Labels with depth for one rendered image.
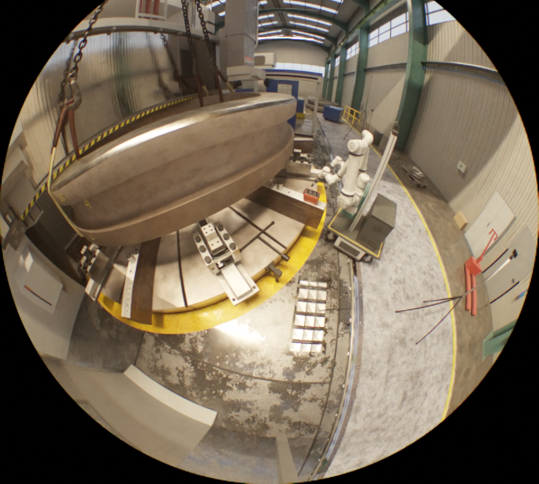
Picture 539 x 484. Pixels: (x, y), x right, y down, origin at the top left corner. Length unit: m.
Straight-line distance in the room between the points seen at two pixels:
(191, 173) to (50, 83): 3.16
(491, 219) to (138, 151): 7.01
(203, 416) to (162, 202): 2.33
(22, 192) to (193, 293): 2.37
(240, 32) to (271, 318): 6.68
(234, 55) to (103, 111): 3.98
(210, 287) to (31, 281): 2.91
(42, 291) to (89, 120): 2.75
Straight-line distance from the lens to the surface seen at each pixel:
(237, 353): 1.99
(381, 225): 2.04
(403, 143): 10.74
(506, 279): 6.51
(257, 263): 1.83
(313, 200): 1.90
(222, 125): 1.27
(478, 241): 6.30
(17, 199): 2.41
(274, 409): 2.20
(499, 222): 6.11
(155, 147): 1.19
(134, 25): 4.50
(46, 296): 3.37
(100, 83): 3.78
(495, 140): 7.35
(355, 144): 1.52
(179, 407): 2.36
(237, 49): 5.81
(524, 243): 6.42
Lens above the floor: 1.95
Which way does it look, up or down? 46 degrees down
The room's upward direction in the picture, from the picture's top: 1 degrees clockwise
